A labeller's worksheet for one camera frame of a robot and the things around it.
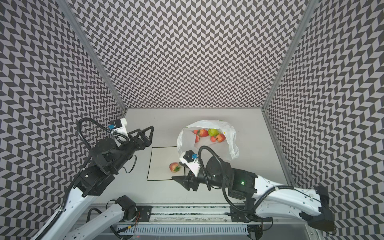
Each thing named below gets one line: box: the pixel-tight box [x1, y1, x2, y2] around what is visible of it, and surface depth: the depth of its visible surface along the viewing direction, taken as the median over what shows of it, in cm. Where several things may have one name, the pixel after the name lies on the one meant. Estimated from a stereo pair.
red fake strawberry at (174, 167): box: [169, 162, 180, 173], surface depth 84 cm
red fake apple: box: [216, 134, 226, 143], surface depth 100 cm
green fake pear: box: [208, 128, 220, 137], surface depth 101 cm
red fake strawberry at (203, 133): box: [199, 129, 209, 137], surface depth 103 cm
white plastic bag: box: [176, 120, 239, 160], surface depth 76 cm
